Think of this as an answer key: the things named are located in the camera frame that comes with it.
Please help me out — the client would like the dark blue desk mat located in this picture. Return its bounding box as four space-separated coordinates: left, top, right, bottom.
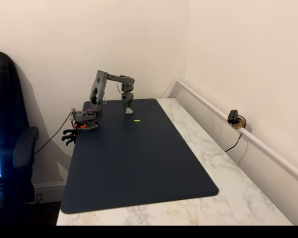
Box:
60 98 219 214

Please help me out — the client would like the black orange table clamp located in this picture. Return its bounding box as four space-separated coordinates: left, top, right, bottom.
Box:
62 122 78 140
62 135 77 147

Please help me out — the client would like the black webcam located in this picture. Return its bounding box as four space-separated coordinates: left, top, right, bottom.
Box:
227 110 239 124

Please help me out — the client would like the white baseboard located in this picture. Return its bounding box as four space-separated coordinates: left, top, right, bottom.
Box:
32 181 67 204

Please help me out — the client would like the black office chair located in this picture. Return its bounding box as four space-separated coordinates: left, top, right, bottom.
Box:
0 51 40 226

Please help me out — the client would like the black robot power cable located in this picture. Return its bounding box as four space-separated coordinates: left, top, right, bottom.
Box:
33 112 73 155

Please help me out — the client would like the tan webcam mount block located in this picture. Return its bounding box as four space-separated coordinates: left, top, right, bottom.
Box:
232 119 247 130

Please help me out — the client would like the black webcam cable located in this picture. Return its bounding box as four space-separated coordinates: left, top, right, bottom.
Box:
224 115 247 153

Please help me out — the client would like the thin white cable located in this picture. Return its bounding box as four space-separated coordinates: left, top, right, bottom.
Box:
237 141 250 166

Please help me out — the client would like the black cable on floor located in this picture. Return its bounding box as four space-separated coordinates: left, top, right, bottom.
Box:
24 193 44 205

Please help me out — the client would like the white wall rail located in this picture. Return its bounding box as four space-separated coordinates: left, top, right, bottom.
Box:
163 79 298 184

